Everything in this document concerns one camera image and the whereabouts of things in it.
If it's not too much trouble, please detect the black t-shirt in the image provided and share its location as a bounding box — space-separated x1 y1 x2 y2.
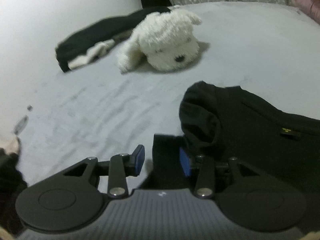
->
139 80 320 196

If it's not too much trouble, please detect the white cloth by black garment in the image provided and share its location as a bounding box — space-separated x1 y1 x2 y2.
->
68 39 116 70

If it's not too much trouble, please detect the white plush dog toy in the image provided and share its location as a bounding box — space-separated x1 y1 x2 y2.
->
117 9 202 73

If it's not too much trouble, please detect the black garment on bed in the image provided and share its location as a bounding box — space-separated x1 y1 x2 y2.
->
55 6 170 73

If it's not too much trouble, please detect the folded pink quilt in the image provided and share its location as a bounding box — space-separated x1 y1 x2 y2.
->
291 0 319 24

